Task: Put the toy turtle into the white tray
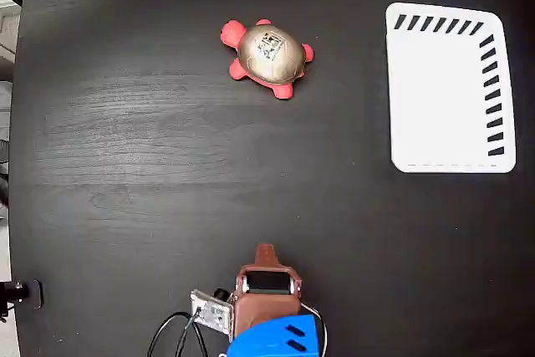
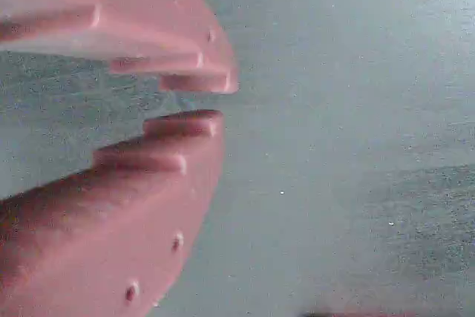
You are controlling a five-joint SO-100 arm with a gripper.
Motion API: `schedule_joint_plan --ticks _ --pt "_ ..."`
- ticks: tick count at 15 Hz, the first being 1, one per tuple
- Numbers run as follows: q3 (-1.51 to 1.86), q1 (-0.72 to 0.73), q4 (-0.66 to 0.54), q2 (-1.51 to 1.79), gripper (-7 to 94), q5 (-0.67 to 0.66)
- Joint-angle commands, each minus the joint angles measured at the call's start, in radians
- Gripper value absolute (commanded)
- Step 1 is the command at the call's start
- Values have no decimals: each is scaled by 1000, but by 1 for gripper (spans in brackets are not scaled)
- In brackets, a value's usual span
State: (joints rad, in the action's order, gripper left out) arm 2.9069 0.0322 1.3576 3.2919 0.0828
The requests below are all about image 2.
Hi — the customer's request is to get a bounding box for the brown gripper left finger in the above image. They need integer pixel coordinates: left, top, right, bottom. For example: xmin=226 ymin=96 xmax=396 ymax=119
xmin=0 ymin=109 xmax=225 ymax=317

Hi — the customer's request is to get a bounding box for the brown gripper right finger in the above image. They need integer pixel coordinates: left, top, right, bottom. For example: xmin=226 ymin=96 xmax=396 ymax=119
xmin=0 ymin=0 xmax=240 ymax=94

